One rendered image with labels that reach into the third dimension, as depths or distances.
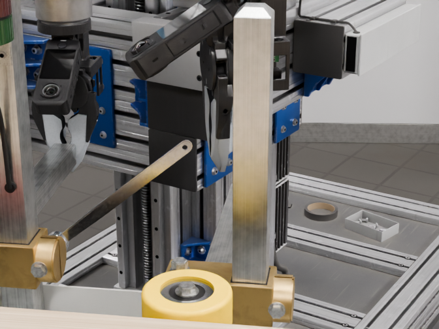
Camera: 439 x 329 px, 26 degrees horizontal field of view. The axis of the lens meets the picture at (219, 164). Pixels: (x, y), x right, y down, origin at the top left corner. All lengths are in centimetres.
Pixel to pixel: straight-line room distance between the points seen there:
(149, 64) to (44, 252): 23
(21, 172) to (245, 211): 23
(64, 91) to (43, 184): 12
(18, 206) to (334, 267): 146
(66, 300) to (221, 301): 30
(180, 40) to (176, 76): 44
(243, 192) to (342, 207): 176
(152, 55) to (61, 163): 34
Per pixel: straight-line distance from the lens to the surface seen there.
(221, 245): 108
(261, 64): 89
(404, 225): 262
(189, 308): 81
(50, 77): 124
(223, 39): 98
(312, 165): 354
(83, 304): 108
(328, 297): 224
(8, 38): 90
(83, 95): 129
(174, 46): 96
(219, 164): 102
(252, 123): 91
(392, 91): 373
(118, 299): 107
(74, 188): 336
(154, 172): 104
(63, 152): 129
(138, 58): 96
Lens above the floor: 132
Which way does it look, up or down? 22 degrees down
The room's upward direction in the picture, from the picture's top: straight up
